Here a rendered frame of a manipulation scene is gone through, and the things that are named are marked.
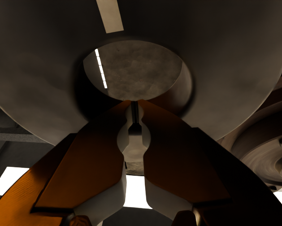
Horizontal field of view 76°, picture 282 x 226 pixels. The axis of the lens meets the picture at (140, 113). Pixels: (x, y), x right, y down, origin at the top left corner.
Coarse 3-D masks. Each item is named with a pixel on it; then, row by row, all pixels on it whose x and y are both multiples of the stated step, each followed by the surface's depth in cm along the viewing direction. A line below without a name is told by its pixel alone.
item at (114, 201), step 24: (96, 120) 10; (120, 120) 10; (72, 144) 8; (96, 144) 8; (120, 144) 9; (72, 168) 7; (96, 168) 7; (120, 168) 7; (48, 192) 6; (72, 192) 6; (96, 192) 6; (120, 192) 7; (96, 216) 6
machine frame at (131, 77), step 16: (112, 48) 47; (128, 48) 47; (144, 48) 46; (160, 48) 46; (112, 64) 51; (128, 64) 50; (144, 64) 50; (160, 64) 49; (176, 64) 49; (112, 80) 55; (128, 80) 55; (144, 80) 54; (160, 80) 53; (112, 96) 60; (128, 96) 59; (144, 96) 59
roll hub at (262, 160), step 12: (264, 120) 34; (276, 120) 32; (252, 132) 35; (264, 132) 33; (276, 132) 31; (240, 144) 38; (252, 144) 34; (264, 144) 32; (276, 144) 32; (240, 156) 37; (252, 156) 36; (264, 156) 37; (276, 156) 36; (252, 168) 39; (264, 168) 40; (276, 168) 39; (264, 180) 43; (276, 180) 44
